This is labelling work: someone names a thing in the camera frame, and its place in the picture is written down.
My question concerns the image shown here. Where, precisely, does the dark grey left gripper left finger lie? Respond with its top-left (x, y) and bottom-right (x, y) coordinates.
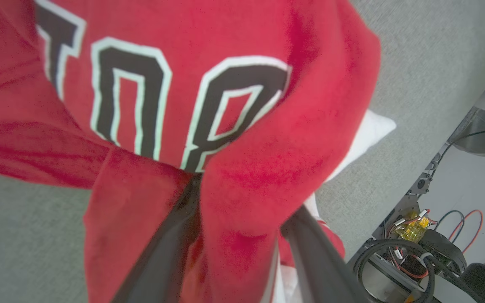
top-left (112, 175), bottom-right (203, 303)

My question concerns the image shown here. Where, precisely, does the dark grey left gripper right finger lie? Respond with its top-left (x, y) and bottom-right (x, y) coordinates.
top-left (280, 206), bottom-right (369, 303)

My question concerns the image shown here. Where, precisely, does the red basketball jersey white trim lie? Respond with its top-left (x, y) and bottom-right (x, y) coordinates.
top-left (0, 0), bottom-right (397, 303)

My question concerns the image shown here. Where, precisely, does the black round base part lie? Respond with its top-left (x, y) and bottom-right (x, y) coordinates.
top-left (418, 229), bottom-right (469, 275)

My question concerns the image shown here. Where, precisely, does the thick black cable loop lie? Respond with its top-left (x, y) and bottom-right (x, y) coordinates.
top-left (353, 239), bottom-right (437, 303)

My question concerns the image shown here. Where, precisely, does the yellow wire connector block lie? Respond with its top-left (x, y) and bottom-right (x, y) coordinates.
top-left (395, 214), bottom-right (431, 245)

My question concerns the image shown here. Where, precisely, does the red and black wire loop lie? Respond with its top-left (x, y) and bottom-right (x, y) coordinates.
top-left (434, 209), bottom-right (484, 254)

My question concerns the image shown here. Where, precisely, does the thin black cable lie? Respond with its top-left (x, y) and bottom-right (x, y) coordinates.
top-left (430, 127), bottom-right (485, 179)

